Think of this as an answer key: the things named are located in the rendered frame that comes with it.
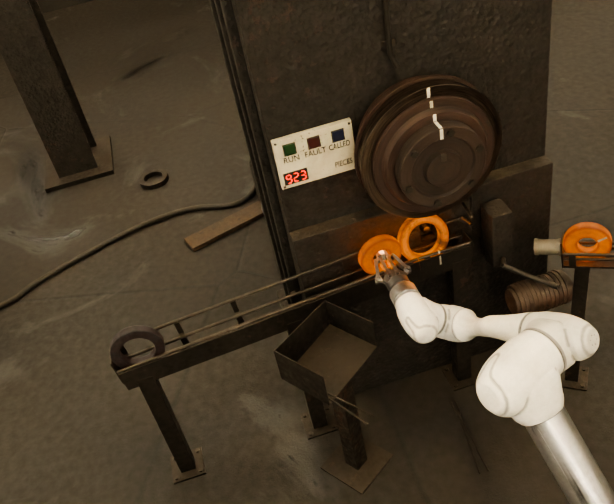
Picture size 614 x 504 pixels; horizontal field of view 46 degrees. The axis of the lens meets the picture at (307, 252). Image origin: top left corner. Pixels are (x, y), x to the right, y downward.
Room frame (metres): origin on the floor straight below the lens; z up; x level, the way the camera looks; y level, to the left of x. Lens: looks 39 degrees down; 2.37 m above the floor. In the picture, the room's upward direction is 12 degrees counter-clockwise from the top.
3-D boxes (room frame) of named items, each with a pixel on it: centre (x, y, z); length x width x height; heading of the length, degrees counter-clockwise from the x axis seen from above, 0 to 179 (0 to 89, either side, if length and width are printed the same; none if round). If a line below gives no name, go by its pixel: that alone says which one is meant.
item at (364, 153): (1.91, -0.45, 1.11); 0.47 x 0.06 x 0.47; 97
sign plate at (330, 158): (1.98, -0.09, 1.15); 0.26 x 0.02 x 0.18; 97
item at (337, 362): (1.60, 0.01, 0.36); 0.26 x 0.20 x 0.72; 132
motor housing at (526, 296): (1.82, -0.79, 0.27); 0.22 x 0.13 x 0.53; 97
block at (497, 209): (1.96, -0.68, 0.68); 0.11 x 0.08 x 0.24; 7
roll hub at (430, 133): (1.82, -0.46, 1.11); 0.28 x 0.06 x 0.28; 97
